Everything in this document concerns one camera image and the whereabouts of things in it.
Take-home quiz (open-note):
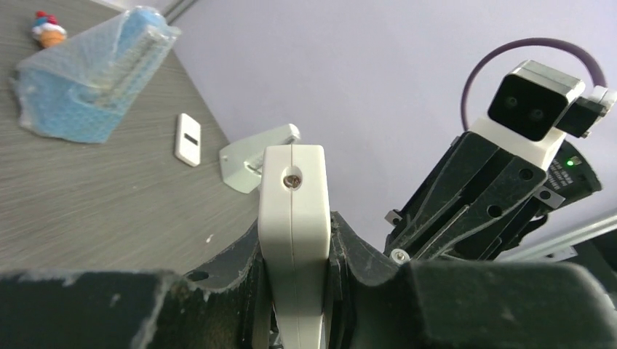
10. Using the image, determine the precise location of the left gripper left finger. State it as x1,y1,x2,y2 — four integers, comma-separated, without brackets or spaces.
1,226,270,348

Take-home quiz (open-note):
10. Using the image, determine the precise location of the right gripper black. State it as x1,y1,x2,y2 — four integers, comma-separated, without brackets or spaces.
384,132,547,260

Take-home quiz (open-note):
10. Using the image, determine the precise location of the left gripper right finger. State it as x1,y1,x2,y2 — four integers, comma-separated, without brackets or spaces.
330,212,616,348

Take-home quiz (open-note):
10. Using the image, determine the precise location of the white remote control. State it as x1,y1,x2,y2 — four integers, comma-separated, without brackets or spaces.
258,145,331,348

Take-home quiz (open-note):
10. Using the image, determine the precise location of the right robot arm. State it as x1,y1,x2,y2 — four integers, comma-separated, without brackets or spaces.
384,132,602,260

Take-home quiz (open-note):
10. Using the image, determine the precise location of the small white remote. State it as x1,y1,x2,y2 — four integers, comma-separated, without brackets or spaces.
175,113,202,167

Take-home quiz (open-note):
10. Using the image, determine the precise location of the cupcake toy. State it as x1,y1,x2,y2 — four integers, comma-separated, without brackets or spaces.
31,11,68,49

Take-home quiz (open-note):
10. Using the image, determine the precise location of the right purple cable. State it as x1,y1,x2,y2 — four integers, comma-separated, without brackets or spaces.
460,37,608,132

